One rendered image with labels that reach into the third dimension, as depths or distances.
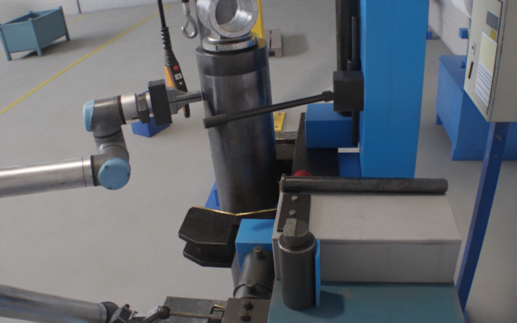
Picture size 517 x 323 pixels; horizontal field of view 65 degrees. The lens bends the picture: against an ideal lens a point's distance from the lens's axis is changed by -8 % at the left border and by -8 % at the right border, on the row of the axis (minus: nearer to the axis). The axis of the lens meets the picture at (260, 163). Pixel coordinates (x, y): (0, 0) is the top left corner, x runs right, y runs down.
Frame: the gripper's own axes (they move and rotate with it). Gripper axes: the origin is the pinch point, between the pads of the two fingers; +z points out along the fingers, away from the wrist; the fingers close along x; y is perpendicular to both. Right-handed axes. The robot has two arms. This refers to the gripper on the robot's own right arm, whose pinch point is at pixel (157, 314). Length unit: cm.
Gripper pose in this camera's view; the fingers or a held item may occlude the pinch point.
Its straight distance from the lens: 117.1
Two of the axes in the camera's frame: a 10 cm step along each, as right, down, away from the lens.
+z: 7.0, -5.5, -4.5
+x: 7.0, 6.6, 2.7
